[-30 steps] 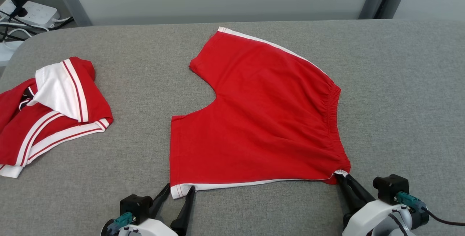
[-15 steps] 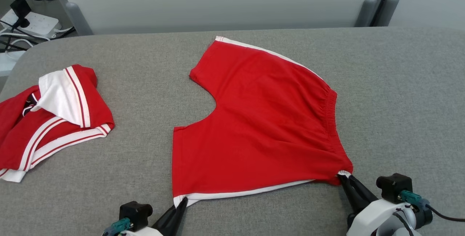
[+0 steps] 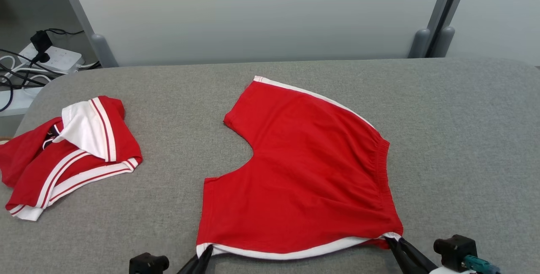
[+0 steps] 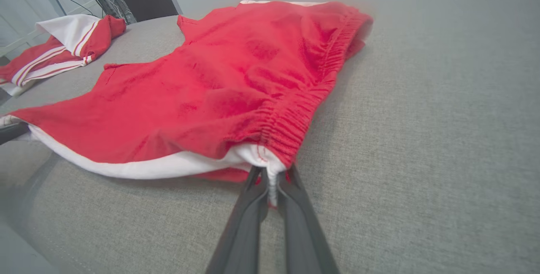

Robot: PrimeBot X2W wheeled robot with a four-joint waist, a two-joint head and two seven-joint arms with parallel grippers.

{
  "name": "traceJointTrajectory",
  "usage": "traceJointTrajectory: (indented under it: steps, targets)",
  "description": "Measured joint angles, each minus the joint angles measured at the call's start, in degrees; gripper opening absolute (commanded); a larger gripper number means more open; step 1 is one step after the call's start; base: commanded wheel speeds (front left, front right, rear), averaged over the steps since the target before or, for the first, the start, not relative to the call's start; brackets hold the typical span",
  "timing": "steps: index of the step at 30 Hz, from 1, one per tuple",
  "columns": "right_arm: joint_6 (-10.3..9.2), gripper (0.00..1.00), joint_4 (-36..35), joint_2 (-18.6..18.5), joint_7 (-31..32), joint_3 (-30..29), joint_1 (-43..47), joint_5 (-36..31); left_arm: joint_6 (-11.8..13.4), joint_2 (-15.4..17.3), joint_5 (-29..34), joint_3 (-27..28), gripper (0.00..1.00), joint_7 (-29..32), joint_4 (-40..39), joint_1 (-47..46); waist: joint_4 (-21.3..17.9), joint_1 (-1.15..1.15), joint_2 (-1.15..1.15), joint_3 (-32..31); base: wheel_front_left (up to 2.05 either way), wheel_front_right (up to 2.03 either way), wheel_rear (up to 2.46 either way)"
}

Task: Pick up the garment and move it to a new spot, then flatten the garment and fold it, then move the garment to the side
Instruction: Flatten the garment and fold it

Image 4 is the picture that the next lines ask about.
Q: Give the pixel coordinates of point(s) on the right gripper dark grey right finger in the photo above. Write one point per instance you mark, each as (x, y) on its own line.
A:
(303, 240)

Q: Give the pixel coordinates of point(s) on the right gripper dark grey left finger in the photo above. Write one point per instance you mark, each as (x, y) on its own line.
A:
(240, 240)

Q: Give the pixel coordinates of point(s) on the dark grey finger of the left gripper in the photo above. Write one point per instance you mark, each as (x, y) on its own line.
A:
(10, 132)

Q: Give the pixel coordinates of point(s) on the red jersey with number 23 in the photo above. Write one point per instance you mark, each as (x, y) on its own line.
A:
(63, 29)

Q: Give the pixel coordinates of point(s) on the red shorts with white trim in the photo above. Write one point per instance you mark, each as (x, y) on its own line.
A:
(232, 76)

